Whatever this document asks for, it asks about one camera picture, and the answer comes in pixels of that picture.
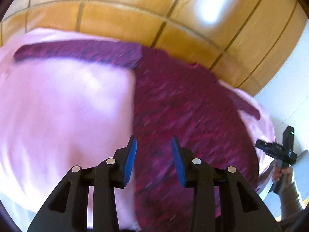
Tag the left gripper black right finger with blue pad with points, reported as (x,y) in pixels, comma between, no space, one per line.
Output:
(223,200)

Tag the grey sleeved right forearm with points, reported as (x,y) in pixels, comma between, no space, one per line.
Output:
(291,203)

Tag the wooden panelled headboard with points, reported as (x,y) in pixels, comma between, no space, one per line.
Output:
(244,42)

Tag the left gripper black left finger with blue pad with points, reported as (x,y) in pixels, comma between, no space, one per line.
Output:
(66,207)

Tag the maroon knitted sweater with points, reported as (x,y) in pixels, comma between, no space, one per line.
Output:
(171,98)

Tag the person's right hand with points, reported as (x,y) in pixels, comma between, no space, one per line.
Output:
(277,173)

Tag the pink bedspread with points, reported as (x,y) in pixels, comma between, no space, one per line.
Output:
(61,112)

